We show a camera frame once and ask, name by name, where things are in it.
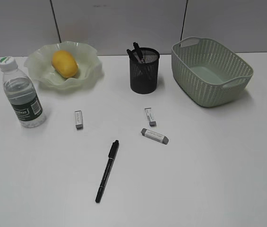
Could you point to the black marker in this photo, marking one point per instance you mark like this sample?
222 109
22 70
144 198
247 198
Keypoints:
108 168
132 55
142 60

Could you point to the yellow mango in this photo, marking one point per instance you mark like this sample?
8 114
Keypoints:
64 63

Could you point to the clear plastic water bottle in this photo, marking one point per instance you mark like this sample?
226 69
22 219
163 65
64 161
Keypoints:
21 94

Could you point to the middle white grey eraser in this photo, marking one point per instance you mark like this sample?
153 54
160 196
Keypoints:
150 117

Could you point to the long grey white eraser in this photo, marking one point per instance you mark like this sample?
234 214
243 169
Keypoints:
154 136

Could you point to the black mesh pen holder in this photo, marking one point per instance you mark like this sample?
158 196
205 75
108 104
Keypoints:
143 76

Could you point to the left white grey eraser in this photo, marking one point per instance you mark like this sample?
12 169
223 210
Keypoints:
79 120

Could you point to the pale green wavy plate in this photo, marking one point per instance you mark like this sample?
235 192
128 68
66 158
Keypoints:
40 68

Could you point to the green plastic woven basket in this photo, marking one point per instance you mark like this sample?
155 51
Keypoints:
209 72

